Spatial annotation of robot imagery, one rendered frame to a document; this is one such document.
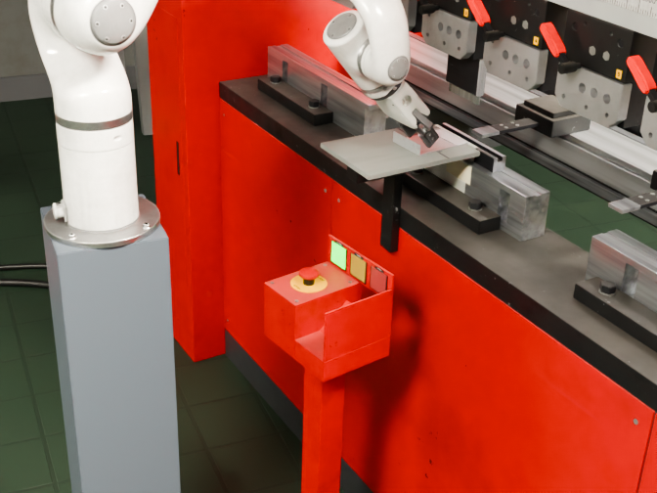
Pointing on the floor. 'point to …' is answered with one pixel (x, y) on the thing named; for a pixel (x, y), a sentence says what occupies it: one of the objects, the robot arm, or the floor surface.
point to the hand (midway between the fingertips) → (419, 132)
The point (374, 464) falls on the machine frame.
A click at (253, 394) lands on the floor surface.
